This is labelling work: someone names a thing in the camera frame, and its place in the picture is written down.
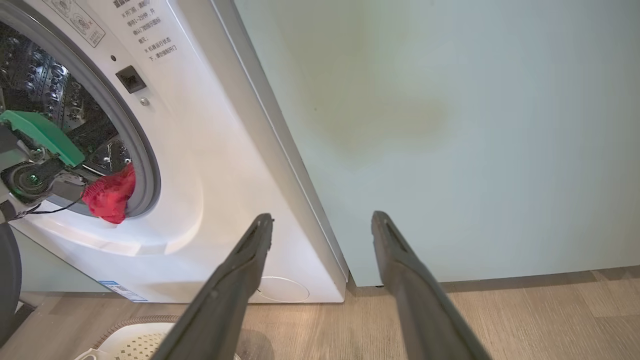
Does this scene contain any black door latch slot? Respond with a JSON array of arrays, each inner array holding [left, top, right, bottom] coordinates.
[[115, 65, 147, 94]]

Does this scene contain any pale green tall cabinet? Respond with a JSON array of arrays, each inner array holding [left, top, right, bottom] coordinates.
[[235, 0, 640, 287]]

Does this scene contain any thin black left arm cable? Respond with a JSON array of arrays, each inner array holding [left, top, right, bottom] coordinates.
[[10, 197, 86, 221]]

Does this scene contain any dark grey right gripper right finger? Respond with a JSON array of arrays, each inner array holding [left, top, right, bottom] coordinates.
[[371, 210, 493, 360]]

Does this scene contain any blue energy label sticker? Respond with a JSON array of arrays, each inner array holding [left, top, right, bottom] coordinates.
[[97, 280, 148, 303]]

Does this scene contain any grey warning sticker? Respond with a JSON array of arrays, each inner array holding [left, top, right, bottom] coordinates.
[[42, 0, 107, 48]]

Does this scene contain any round dark washing machine door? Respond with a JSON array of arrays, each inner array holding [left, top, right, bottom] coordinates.
[[0, 222, 23, 346]]

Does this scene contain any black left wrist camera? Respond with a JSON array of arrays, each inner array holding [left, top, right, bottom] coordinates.
[[0, 159, 68, 206]]

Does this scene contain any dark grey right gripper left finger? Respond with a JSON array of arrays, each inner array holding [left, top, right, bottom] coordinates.
[[152, 213, 274, 360]]

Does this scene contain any cream perforated laundry basket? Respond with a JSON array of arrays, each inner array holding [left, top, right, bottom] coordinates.
[[75, 315, 241, 360]]

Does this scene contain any round white filter cover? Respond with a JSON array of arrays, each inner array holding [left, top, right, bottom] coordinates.
[[250, 276, 311, 303]]

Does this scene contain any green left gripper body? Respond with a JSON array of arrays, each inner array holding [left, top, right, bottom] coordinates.
[[0, 110, 86, 168]]

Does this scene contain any red white-trimmed garment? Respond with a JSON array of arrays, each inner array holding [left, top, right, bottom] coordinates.
[[81, 162, 137, 224]]

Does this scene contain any white front-load washing machine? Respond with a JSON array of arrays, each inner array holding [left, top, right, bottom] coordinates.
[[0, 0, 349, 304]]

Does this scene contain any steel perforated washer drum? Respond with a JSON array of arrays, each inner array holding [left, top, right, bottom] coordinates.
[[0, 22, 133, 176]]

